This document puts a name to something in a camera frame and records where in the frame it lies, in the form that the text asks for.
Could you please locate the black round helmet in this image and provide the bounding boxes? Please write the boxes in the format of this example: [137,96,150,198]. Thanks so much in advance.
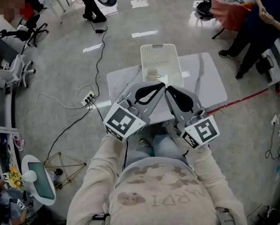
[196,0,216,21]

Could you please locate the white plastic basket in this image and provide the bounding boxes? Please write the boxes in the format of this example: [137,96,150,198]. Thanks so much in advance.
[140,44,184,88]

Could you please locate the person's blue jeans legs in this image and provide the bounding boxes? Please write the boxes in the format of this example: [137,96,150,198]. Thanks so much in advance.
[124,123,189,167]

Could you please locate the red floor tape line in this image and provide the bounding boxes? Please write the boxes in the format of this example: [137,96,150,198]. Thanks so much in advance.
[207,88,270,115]

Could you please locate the white floor cable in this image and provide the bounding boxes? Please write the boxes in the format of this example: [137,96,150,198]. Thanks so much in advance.
[20,84,96,117]

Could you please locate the white power strip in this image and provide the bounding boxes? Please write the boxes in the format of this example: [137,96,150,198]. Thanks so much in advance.
[81,90,96,106]

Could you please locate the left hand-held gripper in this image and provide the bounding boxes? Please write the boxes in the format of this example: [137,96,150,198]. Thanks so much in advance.
[103,82,166,142]

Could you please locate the red cloth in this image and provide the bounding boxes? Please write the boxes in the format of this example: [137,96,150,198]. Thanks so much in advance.
[210,0,255,32]

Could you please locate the thin black cable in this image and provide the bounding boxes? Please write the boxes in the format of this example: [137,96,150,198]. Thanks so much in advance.
[265,122,280,161]

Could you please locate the long black floor cable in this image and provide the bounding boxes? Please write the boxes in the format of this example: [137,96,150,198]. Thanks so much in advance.
[89,20,109,98]

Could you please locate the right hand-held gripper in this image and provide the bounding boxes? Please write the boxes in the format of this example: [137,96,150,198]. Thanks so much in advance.
[165,86,219,150]

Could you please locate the person's left forearm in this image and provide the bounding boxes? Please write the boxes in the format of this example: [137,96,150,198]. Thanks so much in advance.
[66,132,129,225]

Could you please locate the black office chair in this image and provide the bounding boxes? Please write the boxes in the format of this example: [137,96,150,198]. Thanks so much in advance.
[0,14,49,48]

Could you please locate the gold wire stand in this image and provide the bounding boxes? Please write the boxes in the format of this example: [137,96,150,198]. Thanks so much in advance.
[43,151,87,191]

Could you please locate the white cluttered desk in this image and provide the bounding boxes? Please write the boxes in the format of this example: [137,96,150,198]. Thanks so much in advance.
[261,34,280,94]

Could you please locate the white office chair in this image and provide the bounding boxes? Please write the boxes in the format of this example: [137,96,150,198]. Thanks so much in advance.
[0,53,37,88]

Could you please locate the person's right forearm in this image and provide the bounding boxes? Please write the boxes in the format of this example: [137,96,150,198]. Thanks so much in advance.
[188,143,248,225]

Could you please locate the person's shoe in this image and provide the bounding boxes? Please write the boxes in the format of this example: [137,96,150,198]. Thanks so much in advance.
[139,138,152,149]

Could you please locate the yellow flower bunch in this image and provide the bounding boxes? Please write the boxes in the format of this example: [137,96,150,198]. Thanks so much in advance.
[5,166,23,189]

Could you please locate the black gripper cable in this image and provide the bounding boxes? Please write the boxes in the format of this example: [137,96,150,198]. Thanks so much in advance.
[116,139,129,178]

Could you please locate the beige cup with handle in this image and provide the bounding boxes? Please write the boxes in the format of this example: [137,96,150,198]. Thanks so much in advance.
[146,67,162,82]

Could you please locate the white round side table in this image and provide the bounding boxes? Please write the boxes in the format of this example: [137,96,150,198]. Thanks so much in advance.
[21,155,57,206]

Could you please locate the person's cream printed shirt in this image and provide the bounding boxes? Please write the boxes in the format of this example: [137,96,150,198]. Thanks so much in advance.
[103,157,219,225]

